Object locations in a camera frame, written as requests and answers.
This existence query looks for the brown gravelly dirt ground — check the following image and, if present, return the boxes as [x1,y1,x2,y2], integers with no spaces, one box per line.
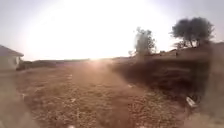
[0,58,224,128]

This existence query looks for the white litter scrap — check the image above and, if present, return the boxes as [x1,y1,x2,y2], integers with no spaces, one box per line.
[185,96,198,108]

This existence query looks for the small pale house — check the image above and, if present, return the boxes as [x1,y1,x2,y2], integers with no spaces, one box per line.
[0,44,25,71]

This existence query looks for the dark scrub bank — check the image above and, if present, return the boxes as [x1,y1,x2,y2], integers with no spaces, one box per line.
[111,41,224,104]

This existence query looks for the slim hazy tree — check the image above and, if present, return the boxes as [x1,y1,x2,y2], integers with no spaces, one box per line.
[133,26,157,57]

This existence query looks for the dark broad tree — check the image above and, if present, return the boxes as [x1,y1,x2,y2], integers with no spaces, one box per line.
[170,16,215,49]

